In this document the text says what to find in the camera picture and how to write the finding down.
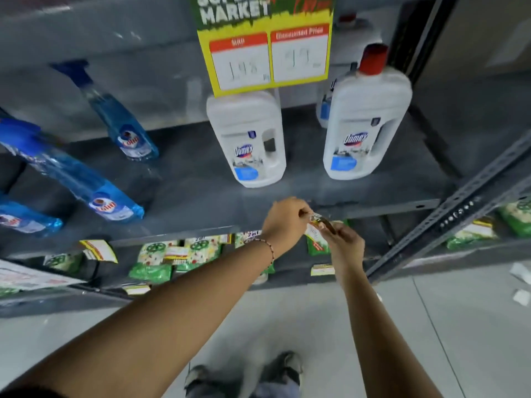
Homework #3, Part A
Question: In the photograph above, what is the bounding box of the white cleaner bottle dark cap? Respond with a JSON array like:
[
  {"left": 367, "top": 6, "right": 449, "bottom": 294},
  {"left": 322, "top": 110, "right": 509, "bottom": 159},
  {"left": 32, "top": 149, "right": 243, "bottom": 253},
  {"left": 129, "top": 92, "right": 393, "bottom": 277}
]
[{"left": 316, "top": 62, "right": 358, "bottom": 129}]

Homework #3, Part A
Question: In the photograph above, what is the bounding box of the person's left shoe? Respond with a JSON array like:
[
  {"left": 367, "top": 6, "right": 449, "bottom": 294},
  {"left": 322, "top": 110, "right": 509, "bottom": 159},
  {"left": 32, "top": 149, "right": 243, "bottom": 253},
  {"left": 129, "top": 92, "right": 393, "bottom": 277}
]
[{"left": 184, "top": 364, "right": 213, "bottom": 391}]

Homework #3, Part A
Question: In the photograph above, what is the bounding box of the small white price tag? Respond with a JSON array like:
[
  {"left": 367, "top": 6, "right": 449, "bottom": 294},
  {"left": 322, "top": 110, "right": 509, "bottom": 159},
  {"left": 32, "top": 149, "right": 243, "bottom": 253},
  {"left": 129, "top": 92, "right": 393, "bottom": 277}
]
[{"left": 305, "top": 213, "right": 337, "bottom": 242}]

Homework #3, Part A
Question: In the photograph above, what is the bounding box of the grey metal shelf unit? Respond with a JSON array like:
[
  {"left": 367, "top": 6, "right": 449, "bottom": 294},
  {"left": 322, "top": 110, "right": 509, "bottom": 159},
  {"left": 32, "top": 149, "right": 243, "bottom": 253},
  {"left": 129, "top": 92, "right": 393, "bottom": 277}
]
[{"left": 0, "top": 0, "right": 465, "bottom": 320}]

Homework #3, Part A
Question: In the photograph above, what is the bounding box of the grey slotted metal upright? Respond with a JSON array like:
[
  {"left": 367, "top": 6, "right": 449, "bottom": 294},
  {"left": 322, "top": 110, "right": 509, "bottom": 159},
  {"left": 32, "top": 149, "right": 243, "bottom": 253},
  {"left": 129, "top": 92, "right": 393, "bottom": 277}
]
[{"left": 367, "top": 130, "right": 531, "bottom": 283}]

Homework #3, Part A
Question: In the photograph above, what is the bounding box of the row of green white packets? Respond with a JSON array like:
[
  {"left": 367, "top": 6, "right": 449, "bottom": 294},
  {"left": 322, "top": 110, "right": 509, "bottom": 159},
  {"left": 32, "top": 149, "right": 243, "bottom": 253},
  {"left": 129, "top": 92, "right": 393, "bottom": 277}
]
[{"left": 0, "top": 221, "right": 348, "bottom": 298}]

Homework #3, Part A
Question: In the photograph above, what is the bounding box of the beaded thread bracelet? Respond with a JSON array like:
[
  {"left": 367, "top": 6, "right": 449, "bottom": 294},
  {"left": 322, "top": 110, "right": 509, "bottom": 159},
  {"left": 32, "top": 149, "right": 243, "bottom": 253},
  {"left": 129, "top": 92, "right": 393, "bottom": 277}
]
[{"left": 248, "top": 238, "right": 275, "bottom": 264}]

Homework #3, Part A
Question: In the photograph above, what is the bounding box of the person's right hand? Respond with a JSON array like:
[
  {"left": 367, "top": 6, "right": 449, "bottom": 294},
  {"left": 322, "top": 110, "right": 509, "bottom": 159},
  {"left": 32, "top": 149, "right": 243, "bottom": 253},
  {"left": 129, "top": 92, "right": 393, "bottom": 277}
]
[{"left": 317, "top": 219, "right": 366, "bottom": 279}]

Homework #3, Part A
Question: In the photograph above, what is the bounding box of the yellow green price sign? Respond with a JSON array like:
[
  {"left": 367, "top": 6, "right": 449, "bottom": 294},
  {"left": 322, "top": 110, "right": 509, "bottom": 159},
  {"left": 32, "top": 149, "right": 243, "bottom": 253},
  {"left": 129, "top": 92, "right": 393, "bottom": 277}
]
[{"left": 190, "top": 0, "right": 337, "bottom": 98}]

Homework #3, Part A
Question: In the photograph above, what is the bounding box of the person's left forearm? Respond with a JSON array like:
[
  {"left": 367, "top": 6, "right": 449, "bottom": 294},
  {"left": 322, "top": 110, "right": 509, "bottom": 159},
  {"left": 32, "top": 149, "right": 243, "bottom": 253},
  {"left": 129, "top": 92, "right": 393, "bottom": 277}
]
[{"left": 0, "top": 239, "right": 287, "bottom": 398}]

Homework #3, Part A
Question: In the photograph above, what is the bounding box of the person's left hand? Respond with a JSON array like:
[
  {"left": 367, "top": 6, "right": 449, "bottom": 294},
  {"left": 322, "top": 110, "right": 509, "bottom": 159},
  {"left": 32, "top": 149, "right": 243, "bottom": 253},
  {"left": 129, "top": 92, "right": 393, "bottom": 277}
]
[{"left": 261, "top": 197, "right": 314, "bottom": 256}]

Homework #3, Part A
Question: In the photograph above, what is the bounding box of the white cleaner bottle blue label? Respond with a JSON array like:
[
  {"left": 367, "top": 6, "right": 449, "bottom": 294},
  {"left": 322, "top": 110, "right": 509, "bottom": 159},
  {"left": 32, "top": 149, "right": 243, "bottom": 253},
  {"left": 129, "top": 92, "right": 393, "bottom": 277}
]
[{"left": 206, "top": 90, "right": 287, "bottom": 188}]

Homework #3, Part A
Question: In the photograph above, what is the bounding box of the person's right shoe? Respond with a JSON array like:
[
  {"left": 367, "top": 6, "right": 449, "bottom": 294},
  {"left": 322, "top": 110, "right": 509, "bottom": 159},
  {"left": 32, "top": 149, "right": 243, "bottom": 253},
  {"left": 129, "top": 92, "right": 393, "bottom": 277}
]
[{"left": 269, "top": 351, "right": 304, "bottom": 377}]

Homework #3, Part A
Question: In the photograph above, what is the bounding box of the white cleaner bottle red cap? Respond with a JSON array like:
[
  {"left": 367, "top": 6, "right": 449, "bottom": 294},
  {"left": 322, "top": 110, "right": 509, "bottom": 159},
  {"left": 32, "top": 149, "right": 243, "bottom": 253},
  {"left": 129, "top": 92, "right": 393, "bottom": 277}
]
[{"left": 323, "top": 43, "right": 413, "bottom": 181}]

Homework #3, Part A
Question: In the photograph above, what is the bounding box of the large white paper sign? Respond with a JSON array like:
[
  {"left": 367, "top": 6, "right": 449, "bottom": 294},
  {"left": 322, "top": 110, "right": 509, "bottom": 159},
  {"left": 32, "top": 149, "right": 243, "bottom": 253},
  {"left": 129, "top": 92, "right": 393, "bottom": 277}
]
[{"left": 0, "top": 258, "right": 86, "bottom": 292}]

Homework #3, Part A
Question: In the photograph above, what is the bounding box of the white bottle red cap blurred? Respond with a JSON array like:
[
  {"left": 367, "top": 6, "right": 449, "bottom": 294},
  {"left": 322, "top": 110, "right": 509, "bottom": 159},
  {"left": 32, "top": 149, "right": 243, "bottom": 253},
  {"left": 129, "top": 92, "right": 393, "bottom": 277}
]
[{"left": 331, "top": 11, "right": 383, "bottom": 64}]

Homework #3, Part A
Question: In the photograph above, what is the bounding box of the blue glass cleaner spray bottle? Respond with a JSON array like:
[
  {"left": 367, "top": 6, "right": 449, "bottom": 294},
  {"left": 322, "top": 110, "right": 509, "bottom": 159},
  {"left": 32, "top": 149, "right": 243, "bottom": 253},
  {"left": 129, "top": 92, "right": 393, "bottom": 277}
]
[
  {"left": 51, "top": 59, "right": 160, "bottom": 161},
  {"left": 0, "top": 115, "right": 145, "bottom": 222},
  {"left": 0, "top": 198, "right": 64, "bottom": 237}
]

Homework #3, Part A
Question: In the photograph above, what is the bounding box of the person's shoe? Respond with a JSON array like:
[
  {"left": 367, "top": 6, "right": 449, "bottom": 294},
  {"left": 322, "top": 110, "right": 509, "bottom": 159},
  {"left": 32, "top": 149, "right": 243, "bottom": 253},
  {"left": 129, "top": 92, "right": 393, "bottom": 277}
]
[
  {"left": 184, "top": 364, "right": 213, "bottom": 391},
  {"left": 269, "top": 351, "right": 304, "bottom": 377}
]

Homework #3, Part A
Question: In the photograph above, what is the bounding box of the person's right forearm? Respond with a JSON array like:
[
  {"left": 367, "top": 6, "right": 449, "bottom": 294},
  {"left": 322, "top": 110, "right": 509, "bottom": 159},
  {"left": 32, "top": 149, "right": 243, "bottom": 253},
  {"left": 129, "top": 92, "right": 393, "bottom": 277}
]
[{"left": 334, "top": 267, "right": 444, "bottom": 398}]

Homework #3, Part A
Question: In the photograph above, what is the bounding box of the green white pouch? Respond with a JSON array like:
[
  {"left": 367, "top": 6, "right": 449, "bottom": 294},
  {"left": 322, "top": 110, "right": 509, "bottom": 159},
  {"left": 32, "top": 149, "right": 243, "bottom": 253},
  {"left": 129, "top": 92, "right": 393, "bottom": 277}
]
[
  {"left": 498, "top": 196, "right": 531, "bottom": 239},
  {"left": 446, "top": 219, "right": 499, "bottom": 251}
]

